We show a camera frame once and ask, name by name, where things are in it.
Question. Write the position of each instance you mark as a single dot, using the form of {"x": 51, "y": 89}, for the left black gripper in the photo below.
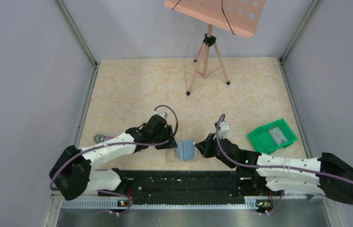
{"x": 168, "y": 132}

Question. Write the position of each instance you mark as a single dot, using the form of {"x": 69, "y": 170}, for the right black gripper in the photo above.
{"x": 205, "y": 146}

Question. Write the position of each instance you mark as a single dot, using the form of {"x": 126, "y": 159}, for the beige card holder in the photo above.
{"x": 185, "y": 150}

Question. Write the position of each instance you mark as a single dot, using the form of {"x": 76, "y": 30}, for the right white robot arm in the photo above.
{"x": 327, "y": 175}

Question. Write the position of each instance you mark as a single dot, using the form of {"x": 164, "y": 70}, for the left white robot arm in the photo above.
{"x": 77, "y": 169}

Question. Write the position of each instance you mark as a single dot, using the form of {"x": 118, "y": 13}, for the card in green bin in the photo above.
{"x": 277, "y": 135}

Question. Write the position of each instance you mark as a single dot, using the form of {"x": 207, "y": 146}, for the green plastic bin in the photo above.
{"x": 262, "y": 141}

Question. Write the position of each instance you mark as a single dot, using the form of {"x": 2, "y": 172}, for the purple glitter microphone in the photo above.
{"x": 99, "y": 138}

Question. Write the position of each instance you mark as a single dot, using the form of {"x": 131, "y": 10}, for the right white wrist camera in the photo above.
{"x": 223, "y": 128}

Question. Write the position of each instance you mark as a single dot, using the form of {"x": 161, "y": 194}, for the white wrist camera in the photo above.
{"x": 223, "y": 128}
{"x": 163, "y": 114}

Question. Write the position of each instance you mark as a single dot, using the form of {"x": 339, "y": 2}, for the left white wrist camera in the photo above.
{"x": 163, "y": 114}

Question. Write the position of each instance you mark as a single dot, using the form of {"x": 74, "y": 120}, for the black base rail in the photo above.
{"x": 192, "y": 187}

